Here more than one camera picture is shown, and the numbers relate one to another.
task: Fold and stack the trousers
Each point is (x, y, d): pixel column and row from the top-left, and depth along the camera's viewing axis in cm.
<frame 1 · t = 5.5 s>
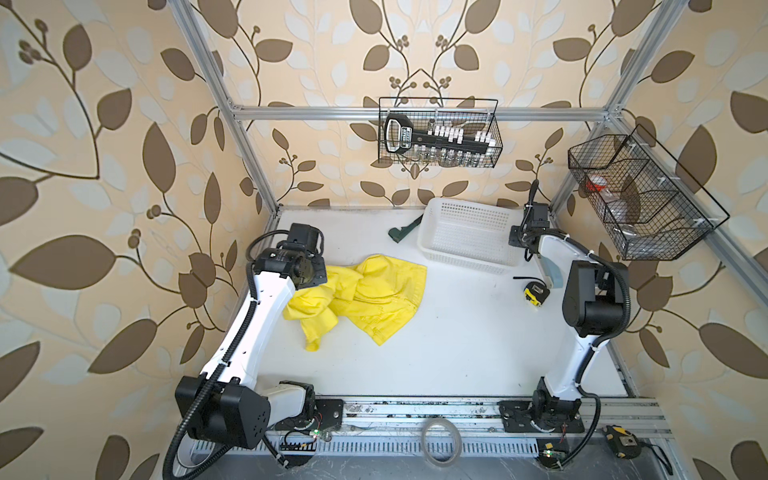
left hand: (313, 272, 78), fingers closed
right hand: (524, 238, 100), fingers closed
yellow trousers: (378, 295, 95), point 3 cm above the table
white plastic laundry basket: (470, 234, 113), on the table
dark green pipe wrench: (397, 234, 113), on the table

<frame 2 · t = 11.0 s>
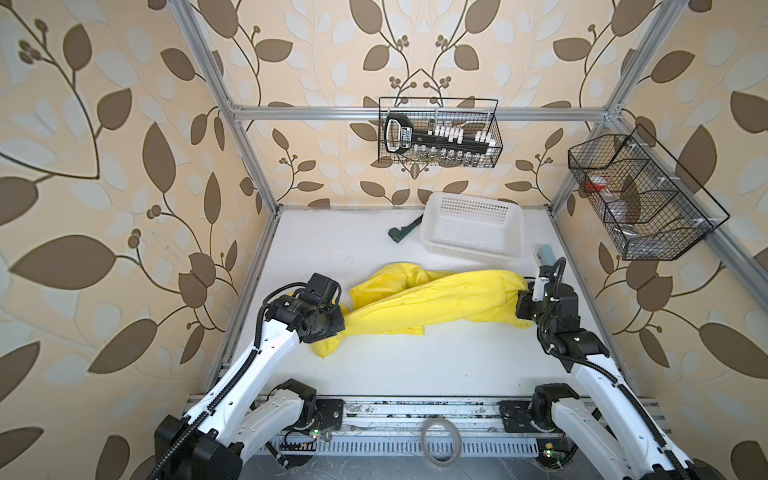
left hand: (339, 322, 78), fingers closed
right hand: (526, 296, 82), fingers open
yellow trousers: (405, 299, 82), point 14 cm above the table
the other named things where they were.

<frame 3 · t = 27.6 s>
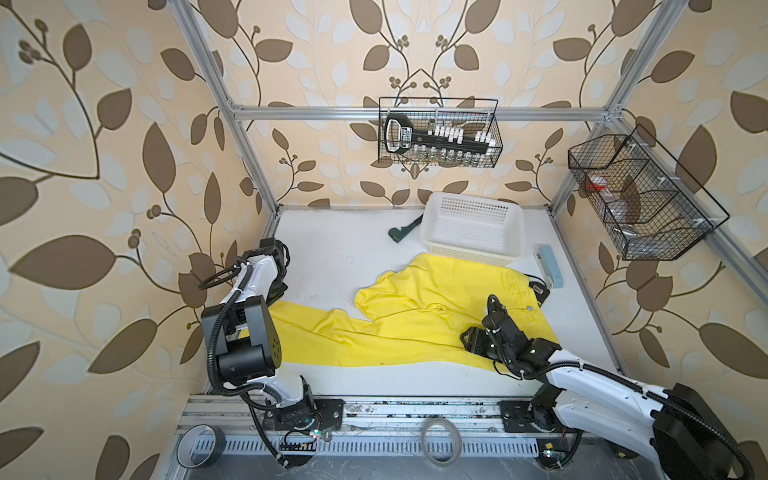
left hand: (265, 300, 86), fingers open
right hand: (469, 343, 85), fingers open
yellow trousers: (410, 312, 93), point 2 cm above the table
the other named things where they were.

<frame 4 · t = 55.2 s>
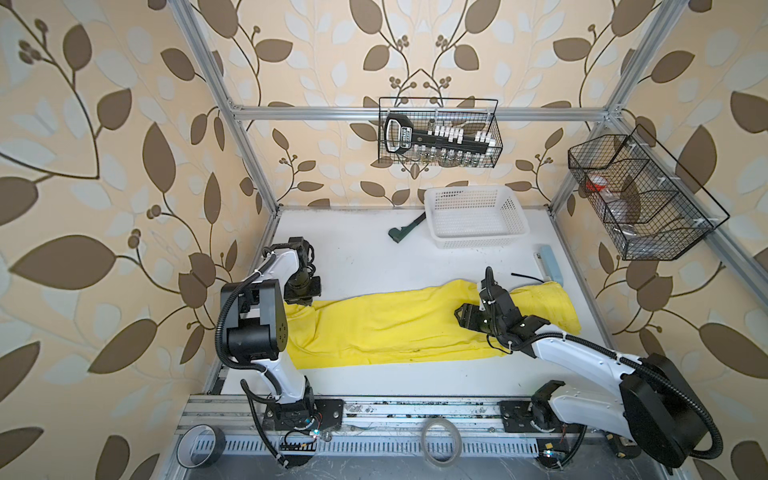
left hand: (311, 298, 91), fingers closed
right hand: (464, 317, 87), fingers open
yellow trousers: (412, 323, 93), on the table
the other named things where they were.

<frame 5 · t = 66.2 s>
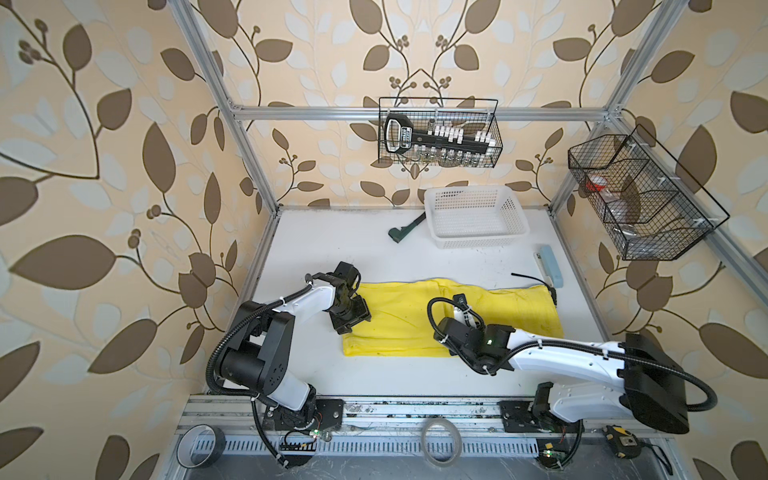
left hand: (366, 319, 89), fingers open
right hand: (457, 334, 83), fingers open
yellow trousers: (400, 324, 91), on the table
the other named things where they were.

